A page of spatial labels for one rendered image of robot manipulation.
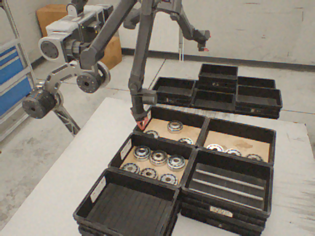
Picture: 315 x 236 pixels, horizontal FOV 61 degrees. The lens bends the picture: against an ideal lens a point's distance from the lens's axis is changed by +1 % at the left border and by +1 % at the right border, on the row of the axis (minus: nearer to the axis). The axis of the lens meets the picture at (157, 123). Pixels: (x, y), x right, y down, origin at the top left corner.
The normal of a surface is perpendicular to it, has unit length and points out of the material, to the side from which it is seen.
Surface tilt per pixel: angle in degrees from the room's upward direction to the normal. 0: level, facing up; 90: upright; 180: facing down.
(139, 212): 0
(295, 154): 0
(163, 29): 90
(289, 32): 90
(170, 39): 90
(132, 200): 0
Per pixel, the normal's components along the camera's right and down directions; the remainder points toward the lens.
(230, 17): -0.27, 0.61
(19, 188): -0.03, -0.78
